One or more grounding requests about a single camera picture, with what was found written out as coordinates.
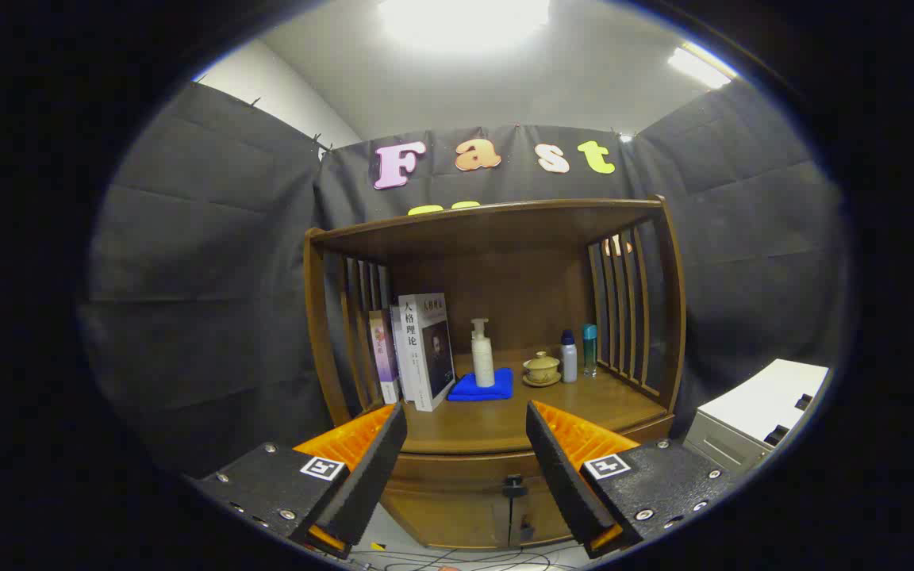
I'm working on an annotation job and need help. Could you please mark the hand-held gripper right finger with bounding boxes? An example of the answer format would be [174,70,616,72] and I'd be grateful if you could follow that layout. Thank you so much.
[525,399,743,558]

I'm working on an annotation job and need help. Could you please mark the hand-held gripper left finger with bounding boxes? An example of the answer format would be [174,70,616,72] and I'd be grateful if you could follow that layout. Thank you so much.
[183,400,409,560]

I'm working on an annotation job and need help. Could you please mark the brown wooden drawer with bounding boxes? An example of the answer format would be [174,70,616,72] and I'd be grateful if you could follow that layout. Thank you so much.
[384,412,676,496]

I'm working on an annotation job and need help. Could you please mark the wooden countertop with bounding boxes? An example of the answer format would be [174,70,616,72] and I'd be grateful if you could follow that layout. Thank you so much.
[346,349,668,457]

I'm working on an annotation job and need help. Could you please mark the brown wooden cabinet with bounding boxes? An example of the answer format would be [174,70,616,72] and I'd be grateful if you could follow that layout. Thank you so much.
[303,195,688,552]

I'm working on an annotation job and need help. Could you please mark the white grey drawer unit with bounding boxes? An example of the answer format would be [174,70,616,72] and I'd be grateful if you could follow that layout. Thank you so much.
[682,358,831,477]

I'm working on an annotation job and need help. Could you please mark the beige lidded tea bowl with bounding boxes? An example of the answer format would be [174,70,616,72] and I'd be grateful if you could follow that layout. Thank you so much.
[522,351,563,388]

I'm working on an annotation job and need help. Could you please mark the white bottle dark blue cap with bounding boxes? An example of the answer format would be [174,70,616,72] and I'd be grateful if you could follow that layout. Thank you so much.
[559,329,578,384]

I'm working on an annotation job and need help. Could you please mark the thin purple book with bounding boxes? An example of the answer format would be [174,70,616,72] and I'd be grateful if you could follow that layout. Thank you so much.
[368,310,401,405]

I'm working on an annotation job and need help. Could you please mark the blue folded towel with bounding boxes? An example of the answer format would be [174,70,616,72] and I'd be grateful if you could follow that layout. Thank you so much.
[447,367,514,402]

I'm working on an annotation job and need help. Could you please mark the thin white book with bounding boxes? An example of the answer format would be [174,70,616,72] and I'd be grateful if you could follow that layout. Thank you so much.
[390,305,418,403]

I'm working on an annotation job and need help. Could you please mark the white pump bottle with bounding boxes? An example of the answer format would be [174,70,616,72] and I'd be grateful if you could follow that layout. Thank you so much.
[470,318,496,389]

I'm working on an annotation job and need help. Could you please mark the thick white portrait book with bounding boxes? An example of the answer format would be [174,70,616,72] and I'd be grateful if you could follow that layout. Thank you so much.
[397,293,456,412]

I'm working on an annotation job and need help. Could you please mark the small ceiling light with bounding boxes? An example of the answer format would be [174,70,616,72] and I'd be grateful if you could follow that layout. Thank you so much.
[667,44,739,90]

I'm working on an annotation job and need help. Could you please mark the large ceiling light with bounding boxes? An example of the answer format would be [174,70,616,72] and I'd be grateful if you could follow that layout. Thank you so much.
[378,0,551,52]

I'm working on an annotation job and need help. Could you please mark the black floor cables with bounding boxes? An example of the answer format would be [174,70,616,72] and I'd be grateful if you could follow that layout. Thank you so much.
[350,543,585,571]

